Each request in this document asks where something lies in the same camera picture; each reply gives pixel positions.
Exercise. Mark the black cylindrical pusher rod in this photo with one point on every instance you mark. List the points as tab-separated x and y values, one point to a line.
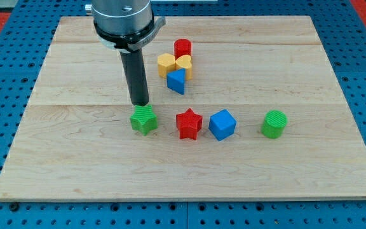
135	73

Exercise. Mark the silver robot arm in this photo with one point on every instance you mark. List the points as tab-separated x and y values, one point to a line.
127	26

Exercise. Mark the blue triangle block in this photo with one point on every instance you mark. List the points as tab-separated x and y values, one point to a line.
175	81

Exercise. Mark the green star block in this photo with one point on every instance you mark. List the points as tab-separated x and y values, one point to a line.
144	119

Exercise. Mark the red star block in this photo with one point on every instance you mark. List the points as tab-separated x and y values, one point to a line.
189	124

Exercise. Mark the yellow hexagon block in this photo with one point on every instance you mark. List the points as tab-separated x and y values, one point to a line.
166	64

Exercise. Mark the red cylinder block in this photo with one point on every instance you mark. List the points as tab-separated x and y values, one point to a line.
182	47

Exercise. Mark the yellow heart block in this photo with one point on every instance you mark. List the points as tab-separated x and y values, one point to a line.
185	62

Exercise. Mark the blue cube block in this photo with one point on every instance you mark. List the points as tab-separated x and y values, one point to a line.
222	124

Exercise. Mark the light wooden board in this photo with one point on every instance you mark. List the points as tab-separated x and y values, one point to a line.
75	142

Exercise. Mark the green cylinder block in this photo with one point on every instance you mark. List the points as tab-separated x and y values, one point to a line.
274	123

